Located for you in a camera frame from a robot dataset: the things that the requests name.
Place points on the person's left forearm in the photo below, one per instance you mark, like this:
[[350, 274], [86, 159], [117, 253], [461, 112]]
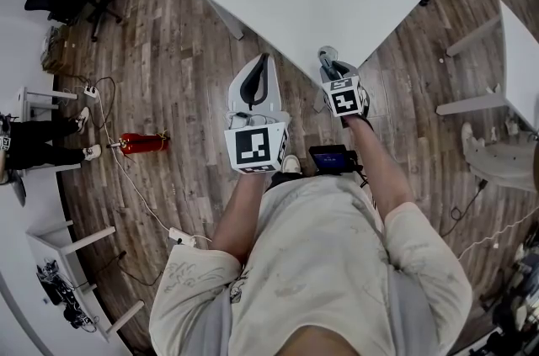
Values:
[[238, 215]]

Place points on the white side desk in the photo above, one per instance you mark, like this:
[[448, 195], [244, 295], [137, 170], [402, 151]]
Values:
[[38, 102]]

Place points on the person's black trouser leg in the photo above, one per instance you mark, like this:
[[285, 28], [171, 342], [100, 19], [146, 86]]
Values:
[[286, 179]]

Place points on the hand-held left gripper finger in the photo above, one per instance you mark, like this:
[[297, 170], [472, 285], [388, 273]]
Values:
[[235, 97], [273, 93]]

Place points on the long white power strip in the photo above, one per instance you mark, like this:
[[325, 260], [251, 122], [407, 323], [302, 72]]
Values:
[[182, 237]]

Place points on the red fire extinguisher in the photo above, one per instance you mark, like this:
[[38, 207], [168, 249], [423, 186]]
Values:
[[141, 142]]

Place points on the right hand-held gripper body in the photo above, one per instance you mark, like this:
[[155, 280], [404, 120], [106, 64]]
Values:
[[345, 102]]

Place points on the small white power strip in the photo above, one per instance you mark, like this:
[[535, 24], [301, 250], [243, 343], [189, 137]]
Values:
[[91, 91]]

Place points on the black screen device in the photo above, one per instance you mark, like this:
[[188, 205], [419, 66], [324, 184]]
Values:
[[330, 158]]

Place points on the person's cream printed shirt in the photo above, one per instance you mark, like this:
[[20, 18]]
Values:
[[316, 253]]

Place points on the brown cardboard box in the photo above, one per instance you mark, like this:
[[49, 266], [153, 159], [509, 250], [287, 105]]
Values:
[[57, 51]]

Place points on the person's right forearm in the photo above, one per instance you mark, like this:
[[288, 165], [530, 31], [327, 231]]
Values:
[[379, 169]]

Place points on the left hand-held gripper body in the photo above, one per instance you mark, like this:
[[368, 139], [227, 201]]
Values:
[[252, 148]]

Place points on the person's white shoe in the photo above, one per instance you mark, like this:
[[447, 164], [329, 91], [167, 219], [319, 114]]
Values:
[[291, 164]]

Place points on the white table with small scraps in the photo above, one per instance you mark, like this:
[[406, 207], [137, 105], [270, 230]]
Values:
[[522, 60]]

